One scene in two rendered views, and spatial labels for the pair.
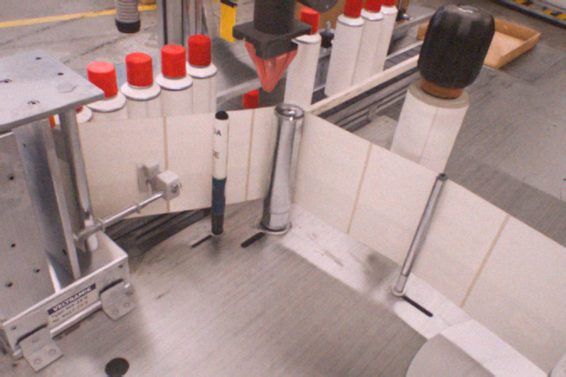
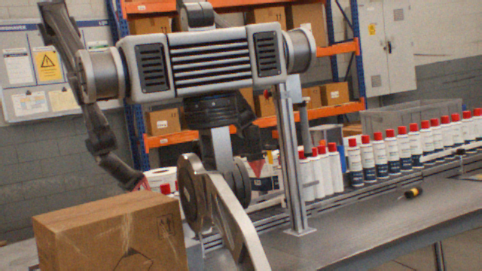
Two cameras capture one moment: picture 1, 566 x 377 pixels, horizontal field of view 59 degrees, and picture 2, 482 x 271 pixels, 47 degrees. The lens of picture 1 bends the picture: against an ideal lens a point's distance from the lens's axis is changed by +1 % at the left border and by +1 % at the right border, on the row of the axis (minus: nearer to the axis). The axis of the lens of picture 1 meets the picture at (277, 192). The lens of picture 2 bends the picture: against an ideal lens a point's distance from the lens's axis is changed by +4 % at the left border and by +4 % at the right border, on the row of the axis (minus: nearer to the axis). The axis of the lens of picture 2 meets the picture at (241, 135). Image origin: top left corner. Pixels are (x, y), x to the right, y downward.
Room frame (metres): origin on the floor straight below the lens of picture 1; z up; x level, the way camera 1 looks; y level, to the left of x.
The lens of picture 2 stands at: (2.64, 0.69, 1.40)
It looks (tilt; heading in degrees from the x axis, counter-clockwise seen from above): 6 degrees down; 200
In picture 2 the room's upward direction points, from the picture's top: 8 degrees counter-clockwise
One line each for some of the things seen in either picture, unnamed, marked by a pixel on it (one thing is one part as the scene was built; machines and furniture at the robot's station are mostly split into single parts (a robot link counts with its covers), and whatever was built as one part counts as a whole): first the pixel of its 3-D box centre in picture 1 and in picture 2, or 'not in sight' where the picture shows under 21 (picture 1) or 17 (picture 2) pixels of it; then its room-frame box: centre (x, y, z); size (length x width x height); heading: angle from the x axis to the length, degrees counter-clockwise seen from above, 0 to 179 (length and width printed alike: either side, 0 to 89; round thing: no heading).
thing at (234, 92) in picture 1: (336, 52); (199, 216); (1.01, -0.08, 0.96); 1.07 x 0.01 x 0.01; 142
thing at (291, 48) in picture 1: (264, 64); (259, 165); (0.69, 0.04, 1.05); 0.07 x 0.07 x 0.09; 52
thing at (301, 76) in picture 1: (302, 66); not in sight; (0.86, -0.01, 0.98); 0.05 x 0.05 x 0.20
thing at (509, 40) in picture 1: (478, 35); not in sight; (1.55, -0.54, 0.85); 0.30 x 0.26 x 0.04; 142
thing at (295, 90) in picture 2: not in sight; (284, 77); (0.73, 0.20, 1.38); 0.17 x 0.10 x 0.19; 17
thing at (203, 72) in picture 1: (199, 103); (285, 181); (0.67, 0.14, 0.98); 0.05 x 0.05 x 0.20
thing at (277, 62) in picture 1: (275, 60); (254, 166); (0.71, 0.03, 1.05); 0.07 x 0.07 x 0.09; 52
